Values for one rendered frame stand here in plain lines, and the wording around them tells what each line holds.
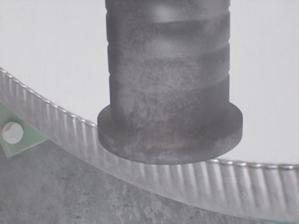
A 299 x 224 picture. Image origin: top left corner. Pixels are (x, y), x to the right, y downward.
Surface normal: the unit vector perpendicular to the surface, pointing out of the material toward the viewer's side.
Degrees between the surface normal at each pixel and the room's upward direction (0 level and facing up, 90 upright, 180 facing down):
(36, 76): 90
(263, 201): 90
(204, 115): 28
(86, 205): 0
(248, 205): 90
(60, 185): 0
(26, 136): 0
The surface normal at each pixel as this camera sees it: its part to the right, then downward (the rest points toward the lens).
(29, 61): -0.70, 0.34
